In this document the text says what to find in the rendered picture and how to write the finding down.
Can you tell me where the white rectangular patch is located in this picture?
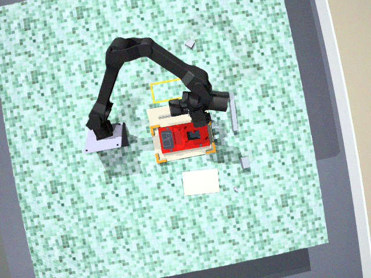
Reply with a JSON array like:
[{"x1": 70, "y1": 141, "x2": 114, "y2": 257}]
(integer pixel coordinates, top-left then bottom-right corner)
[{"x1": 182, "y1": 169, "x2": 220, "y2": 196}]

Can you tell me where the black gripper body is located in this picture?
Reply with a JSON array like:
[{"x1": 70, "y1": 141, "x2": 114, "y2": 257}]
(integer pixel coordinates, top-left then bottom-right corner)
[{"x1": 168, "y1": 98, "x2": 206, "y2": 117}]

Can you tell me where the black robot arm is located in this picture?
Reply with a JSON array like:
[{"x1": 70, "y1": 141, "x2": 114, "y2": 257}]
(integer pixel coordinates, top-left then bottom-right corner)
[{"x1": 86, "y1": 37, "x2": 229, "y2": 141}]

